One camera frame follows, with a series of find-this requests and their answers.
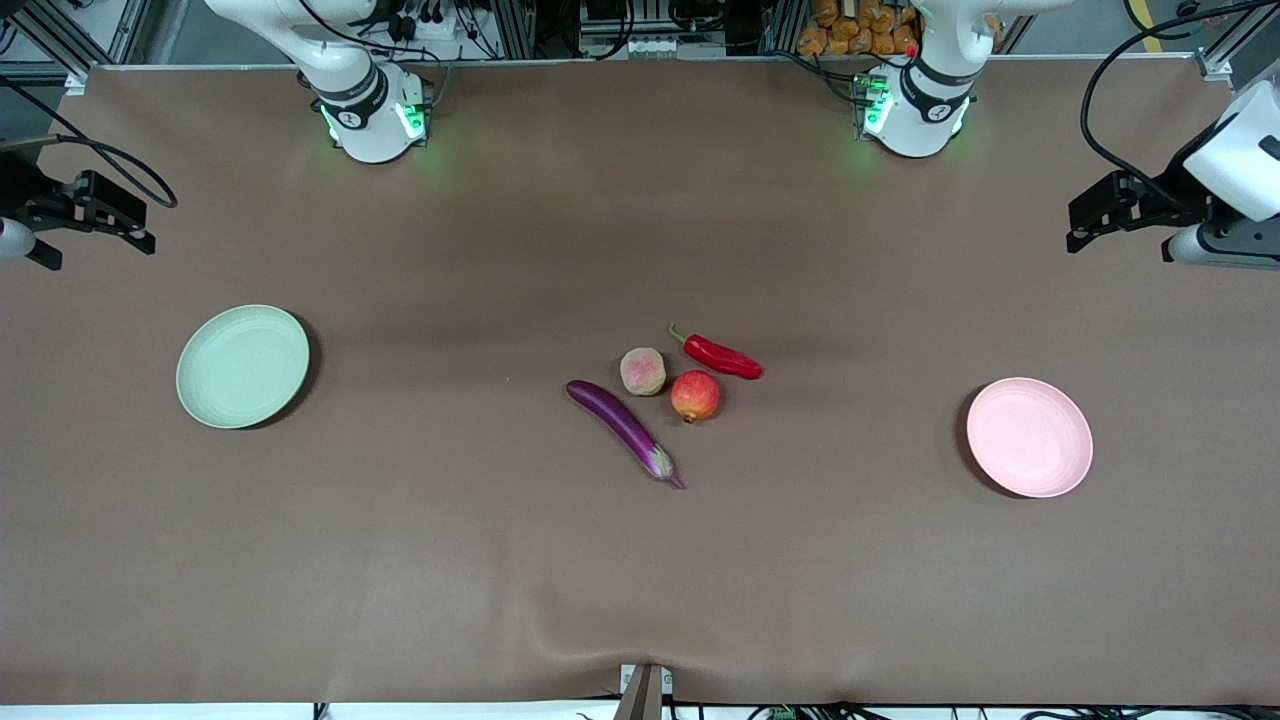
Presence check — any red chili pepper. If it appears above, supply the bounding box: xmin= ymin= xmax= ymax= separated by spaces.
xmin=668 ymin=323 xmax=764 ymax=381

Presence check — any red pomegranate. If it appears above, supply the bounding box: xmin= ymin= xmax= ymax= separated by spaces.
xmin=670 ymin=370 xmax=722 ymax=425

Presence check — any pink yellow peach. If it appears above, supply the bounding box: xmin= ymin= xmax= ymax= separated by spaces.
xmin=619 ymin=347 xmax=668 ymax=397

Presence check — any purple eggplant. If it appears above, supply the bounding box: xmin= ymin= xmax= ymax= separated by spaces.
xmin=566 ymin=380 xmax=686 ymax=490

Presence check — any light green round plate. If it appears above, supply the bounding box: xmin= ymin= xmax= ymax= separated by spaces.
xmin=176 ymin=304 xmax=311 ymax=430

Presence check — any pink round plate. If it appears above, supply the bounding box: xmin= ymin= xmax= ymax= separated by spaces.
xmin=966 ymin=377 xmax=1094 ymax=499

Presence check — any orange packaged goods pile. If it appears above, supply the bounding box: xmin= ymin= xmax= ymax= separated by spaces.
xmin=797 ymin=0 xmax=926 ymax=57

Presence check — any white power strip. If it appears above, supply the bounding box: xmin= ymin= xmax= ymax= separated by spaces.
xmin=385 ymin=0 xmax=461 ymax=41

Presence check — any white terminal block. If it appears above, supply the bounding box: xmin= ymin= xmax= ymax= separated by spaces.
xmin=580 ymin=30 xmax=726 ymax=59

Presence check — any brown table cover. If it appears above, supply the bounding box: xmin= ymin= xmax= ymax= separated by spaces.
xmin=0 ymin=55 xmax=1280 ymax=707

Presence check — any metal table edge clamp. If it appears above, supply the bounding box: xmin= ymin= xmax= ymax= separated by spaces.
xmin=618 ymin=663 xmax=673 ymax=720

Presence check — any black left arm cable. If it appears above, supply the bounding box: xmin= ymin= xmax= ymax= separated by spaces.
xmin=1080 ymin=0 xmax=1280 ymax=201

